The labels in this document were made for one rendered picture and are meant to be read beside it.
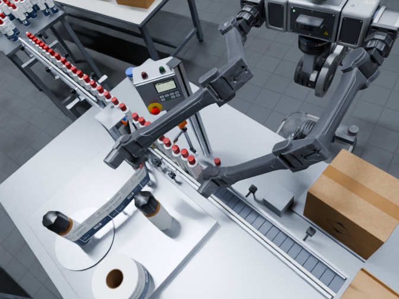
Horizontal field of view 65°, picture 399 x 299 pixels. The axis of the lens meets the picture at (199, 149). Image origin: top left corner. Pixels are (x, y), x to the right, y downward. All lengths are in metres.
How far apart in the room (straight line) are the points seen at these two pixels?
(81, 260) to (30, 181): 0.68
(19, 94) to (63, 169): 2.34
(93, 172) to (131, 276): 0.70
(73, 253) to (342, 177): 1.26
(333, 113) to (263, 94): 2.01
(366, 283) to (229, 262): 0.55
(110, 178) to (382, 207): 1.28
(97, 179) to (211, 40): 2.31
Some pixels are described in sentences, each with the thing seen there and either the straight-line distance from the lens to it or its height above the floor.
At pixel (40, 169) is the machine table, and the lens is 2.15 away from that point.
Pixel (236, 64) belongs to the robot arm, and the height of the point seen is 1.60.
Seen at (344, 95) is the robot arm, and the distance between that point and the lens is 1.09.
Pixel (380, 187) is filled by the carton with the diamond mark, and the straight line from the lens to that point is 1.34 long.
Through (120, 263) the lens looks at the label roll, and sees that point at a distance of 1.43.
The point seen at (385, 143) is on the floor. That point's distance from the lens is 2.81.
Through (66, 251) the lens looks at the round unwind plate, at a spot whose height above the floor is 0.89.
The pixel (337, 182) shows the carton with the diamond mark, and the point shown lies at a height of 1.12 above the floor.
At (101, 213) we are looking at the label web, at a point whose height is 1.02.
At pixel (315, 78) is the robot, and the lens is 1.54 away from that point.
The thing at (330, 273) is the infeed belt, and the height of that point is 0.88.
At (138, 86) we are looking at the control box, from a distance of 1.24.
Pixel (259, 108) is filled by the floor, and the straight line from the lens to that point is 2.92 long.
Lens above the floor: 2.29
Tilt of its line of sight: 56 degrees down
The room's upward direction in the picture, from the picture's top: 22 degrees counter-clockwise
